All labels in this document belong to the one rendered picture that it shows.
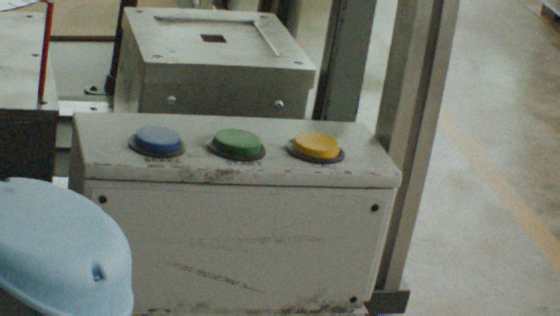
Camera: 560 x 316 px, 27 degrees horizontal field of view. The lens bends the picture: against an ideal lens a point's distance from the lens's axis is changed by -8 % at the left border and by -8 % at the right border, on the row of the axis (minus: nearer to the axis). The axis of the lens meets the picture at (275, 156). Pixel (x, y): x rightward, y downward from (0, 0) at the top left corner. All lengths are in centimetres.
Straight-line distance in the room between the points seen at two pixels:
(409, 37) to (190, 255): 27
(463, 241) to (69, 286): 238
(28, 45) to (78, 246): 69
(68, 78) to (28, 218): 85
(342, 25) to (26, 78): 35
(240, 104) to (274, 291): 24
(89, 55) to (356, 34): 58
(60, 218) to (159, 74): 50
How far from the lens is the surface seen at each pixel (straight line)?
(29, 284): 70
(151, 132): 104
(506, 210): 326
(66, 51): 168
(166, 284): 107
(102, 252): 72
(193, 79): 124
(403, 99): 110
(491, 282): 287
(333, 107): 120
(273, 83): 126
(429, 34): 110
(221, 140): 105
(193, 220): 104
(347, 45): 118
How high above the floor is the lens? 132
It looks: 24 degrees down
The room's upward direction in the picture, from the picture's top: 10 degrees clockwise
